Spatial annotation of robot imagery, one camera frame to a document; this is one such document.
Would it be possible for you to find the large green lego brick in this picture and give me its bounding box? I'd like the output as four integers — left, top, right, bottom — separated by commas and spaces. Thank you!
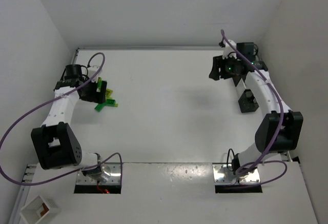
105, 99, 116, 107

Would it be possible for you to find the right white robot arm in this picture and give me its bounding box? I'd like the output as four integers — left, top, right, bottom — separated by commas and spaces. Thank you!
209, 39, 303, 174

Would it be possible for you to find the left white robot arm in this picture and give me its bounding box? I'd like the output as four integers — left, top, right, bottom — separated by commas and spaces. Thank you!
31, 65, 107, 170

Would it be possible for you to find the yellow-green lego brick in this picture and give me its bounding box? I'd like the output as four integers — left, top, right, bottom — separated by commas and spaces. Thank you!
105, 89, 113, 99

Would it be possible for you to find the middle white slatted container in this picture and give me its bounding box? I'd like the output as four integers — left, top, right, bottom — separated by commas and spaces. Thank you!
236, 79, 247, 97

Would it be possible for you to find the white slatted container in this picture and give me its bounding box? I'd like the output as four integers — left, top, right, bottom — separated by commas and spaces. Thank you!
236, 79, 247, 97
19, 195, 61, 224

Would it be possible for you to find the near black slatted container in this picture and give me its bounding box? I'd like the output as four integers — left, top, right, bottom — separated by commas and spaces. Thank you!
238, 89, 259, 113

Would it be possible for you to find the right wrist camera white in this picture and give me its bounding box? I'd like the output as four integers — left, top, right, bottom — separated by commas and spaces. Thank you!
219, 39, 237, 59

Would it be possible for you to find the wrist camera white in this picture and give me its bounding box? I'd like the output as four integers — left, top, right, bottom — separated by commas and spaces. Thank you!
87, 65, 102, 82
219, 39, 237, 59

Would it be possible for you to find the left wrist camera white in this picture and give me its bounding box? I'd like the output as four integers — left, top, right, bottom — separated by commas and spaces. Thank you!
87, 65, 102, 82

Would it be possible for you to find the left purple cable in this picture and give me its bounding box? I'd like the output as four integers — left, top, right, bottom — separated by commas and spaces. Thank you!
0, 52, 121, 186

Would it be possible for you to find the purple cable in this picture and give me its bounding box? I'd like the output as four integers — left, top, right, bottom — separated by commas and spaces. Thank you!
0, 52, 121, 186
220, 29, 288, 186

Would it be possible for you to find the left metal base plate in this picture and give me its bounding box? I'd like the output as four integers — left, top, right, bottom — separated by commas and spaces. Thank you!
76, 163, 121, 186

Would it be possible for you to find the metal base plate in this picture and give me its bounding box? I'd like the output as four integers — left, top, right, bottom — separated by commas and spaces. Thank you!
212, 164, 261, 186
76, 163, 121, 186

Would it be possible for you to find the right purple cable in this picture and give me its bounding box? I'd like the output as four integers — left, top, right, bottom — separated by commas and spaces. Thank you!
220, 29, 288, 186

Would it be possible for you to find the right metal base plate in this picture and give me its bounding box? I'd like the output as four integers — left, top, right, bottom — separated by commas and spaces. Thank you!
212, 164, 261, 186

